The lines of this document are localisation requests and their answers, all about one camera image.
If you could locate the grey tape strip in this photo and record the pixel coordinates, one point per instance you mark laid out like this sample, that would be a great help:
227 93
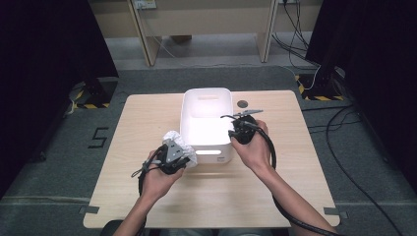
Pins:
334 212
89 210

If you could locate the black stand base striped tape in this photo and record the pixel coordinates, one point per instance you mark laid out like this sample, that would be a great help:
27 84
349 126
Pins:
98 95
319 91

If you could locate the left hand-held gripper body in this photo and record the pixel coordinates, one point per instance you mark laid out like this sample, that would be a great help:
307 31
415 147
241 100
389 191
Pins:
173 155

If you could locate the beige wooden desk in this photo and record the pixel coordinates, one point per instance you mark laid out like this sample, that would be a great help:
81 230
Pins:
203 19

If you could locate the black curtain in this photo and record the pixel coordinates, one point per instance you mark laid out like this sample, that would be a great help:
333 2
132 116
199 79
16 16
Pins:
377 49
42 65

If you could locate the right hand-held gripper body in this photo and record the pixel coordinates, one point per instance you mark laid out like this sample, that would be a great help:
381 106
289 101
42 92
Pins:
246 130

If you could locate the black chair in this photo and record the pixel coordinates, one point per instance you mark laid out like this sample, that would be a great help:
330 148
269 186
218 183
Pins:
111 229

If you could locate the white wall socket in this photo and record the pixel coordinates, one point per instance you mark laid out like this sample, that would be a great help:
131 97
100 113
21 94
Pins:
145 4

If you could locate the person's left hand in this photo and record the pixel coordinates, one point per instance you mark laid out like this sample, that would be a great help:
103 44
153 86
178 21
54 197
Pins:
159 183

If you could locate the person's right hand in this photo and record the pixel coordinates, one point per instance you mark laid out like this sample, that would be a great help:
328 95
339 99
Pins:
257 154

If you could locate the white plastic bin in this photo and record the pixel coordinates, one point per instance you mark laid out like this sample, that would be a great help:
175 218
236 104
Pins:
206 131

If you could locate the white cloth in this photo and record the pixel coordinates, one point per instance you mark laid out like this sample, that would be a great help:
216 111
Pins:
188 150

